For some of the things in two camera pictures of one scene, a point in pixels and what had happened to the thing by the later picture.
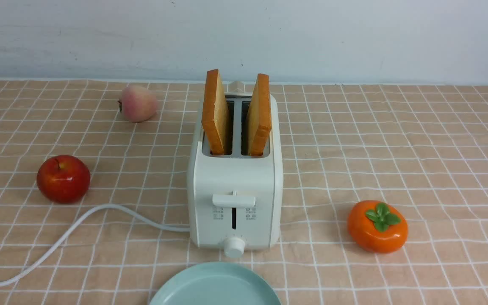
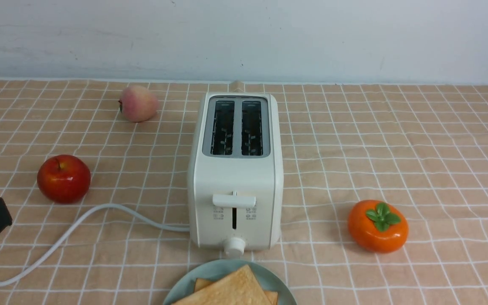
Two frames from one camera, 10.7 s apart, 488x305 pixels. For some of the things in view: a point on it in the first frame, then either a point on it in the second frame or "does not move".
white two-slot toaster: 236,201 does not move
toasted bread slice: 214,118 to 200,282
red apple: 63,178 does not move
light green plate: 217,283 to 272,279
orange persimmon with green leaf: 377,226 does not move
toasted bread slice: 259,121 to 240,287
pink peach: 138,103 does not move
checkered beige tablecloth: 443,154 does not move
